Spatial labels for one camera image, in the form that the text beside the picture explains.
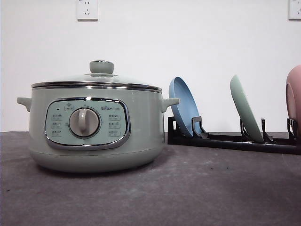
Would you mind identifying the white wall socket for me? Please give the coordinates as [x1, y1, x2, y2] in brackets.
[76, 0, 98, 22]
[288, 0, 301, 19]

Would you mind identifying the white wall socket left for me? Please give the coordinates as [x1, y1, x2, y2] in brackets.
[76, 0, 98, 22]

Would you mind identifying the pink plate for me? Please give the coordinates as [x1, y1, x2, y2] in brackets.
[286, 65, 301, 139]

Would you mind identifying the green plate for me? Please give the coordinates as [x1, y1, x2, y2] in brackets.
[230, 75, 264, 143]

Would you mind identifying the black dish rack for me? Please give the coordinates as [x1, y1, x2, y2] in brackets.
[167, 116, 301, 155]

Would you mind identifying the green electric steamer pot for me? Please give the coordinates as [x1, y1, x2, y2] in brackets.
[17, 89, 179, 173]

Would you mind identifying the blue plate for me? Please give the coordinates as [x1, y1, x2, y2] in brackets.
[168, 76, 200, 136]

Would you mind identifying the glass steamer lid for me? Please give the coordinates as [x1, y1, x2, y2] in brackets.
[32, 60, 162, 90]

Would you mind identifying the white wall socket right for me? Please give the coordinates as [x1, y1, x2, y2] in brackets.
[288, 0, 301, 19]

